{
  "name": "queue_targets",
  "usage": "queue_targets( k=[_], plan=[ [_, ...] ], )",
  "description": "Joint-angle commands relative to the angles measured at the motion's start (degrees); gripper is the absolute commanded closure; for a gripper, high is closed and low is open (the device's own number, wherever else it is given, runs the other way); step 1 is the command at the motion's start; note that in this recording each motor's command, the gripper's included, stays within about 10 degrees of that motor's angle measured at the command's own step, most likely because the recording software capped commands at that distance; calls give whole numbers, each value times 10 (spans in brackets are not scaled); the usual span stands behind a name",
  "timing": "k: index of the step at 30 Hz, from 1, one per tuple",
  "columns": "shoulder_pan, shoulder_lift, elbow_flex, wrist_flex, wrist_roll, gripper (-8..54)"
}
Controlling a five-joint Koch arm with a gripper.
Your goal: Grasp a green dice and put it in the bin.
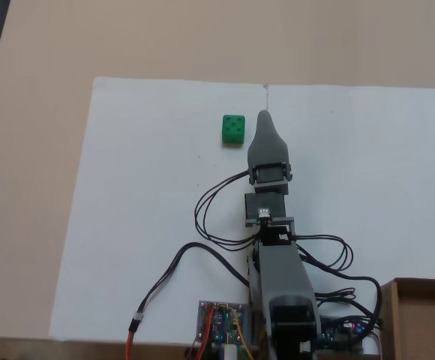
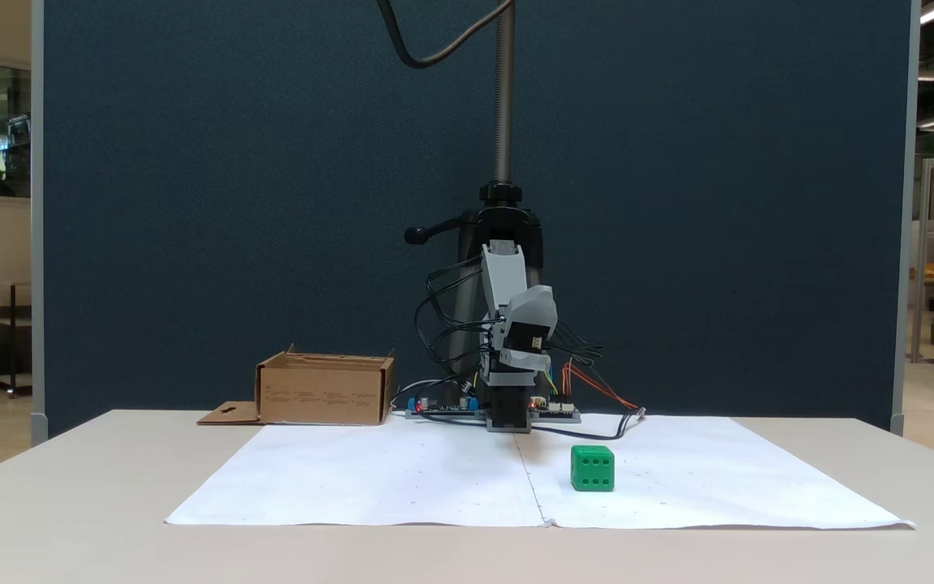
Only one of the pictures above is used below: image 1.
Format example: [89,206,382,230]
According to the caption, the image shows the thin black forearm wire loop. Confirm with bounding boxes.
[287,233,355,273]

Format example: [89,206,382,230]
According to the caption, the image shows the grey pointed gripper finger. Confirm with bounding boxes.
[247,109,291,167]

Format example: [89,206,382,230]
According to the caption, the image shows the green circuit board with wires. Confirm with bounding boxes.
[185,299,255,360]

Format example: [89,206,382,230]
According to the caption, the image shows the black wire bundle to board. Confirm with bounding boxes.
[295,245,384,332]

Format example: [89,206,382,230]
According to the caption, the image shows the thin black gripper wire loop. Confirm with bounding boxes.
[194,169,259,254]

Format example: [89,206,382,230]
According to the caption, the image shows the black cable with orange end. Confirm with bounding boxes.
[125,241,251,360]

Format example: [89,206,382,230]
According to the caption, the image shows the white paper sheet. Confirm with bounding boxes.
[265,83,435,323]
[48,76,269,346]

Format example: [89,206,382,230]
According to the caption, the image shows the blue circuit board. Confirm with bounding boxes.
[317,316,383,356]

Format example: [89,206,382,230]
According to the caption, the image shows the wooden bin box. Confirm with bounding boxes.
[379,277,435,360]

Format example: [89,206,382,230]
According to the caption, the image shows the yellow wire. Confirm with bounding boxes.
[219,305,251,360]

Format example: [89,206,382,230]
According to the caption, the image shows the green dice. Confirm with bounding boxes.
[221,113,246,145]

